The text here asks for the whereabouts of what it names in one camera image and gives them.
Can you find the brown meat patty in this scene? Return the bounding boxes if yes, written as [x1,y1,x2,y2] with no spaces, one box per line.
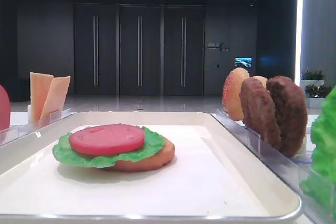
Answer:
[239,77,281,150]
[266,76,308,157]

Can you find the red tomato slice on lettuce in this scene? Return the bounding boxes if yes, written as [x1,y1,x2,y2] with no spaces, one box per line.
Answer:
[69,124,145,155]

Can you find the right cheese slice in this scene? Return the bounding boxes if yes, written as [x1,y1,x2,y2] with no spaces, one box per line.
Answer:
[40,76,71,119]

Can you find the cheese slice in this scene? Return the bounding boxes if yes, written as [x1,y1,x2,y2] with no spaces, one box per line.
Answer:
[40,76,71,119]
[30,72,54,122]

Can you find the green lettuce leaf on bun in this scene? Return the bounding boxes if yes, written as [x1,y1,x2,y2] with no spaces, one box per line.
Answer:
[52,126,165,168]

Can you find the left cheese slice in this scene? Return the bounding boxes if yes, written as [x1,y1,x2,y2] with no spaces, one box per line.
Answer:
[30,72,54,122]

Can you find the red tomato slice at left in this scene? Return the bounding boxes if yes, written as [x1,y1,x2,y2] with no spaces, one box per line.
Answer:
[0,86,11,131]

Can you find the green lettuce at right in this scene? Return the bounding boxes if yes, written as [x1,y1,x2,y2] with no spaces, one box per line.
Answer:
[301,91,335,217]

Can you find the bottom bun slice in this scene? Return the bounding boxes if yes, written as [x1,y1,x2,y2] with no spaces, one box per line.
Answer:
[103,138,175,172]

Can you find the sesame top bun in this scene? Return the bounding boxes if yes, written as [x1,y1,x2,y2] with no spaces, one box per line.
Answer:
[222,67,249,121]

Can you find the right dark door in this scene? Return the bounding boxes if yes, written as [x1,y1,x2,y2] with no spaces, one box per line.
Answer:
[164,6,205,95]

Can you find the left dark door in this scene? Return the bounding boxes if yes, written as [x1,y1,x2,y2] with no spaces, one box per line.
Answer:
[74,4,117,95]

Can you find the white serving tray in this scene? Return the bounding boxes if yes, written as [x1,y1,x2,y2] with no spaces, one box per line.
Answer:
[1,112,302,223]

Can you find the plain bun slice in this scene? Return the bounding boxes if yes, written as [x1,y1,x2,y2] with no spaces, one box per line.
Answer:
[253,76,268,88]

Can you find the clear acrylic right holder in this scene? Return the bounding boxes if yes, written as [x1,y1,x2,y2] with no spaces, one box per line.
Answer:
[210,108,336,221]

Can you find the clear acrylic holder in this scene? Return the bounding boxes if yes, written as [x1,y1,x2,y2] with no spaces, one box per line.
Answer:
[1,106,73,146]
[210,108,336,221]

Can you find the lower potted plant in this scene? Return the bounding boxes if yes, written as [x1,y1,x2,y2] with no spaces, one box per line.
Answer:
[305,84,332,108]

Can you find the potted plant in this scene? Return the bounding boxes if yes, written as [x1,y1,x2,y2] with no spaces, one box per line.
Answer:
[305,84,332,108]
[300,69,324,88]

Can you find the upper potted plant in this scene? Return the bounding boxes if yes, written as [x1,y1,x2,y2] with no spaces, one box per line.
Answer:
[300,69,324,88]

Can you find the clear acrylic left holder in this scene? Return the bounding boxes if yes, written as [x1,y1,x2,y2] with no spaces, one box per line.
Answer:
[1,106,73,146]

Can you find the small wall screen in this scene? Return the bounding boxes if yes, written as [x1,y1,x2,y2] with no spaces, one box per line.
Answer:
[235,57,252,68]

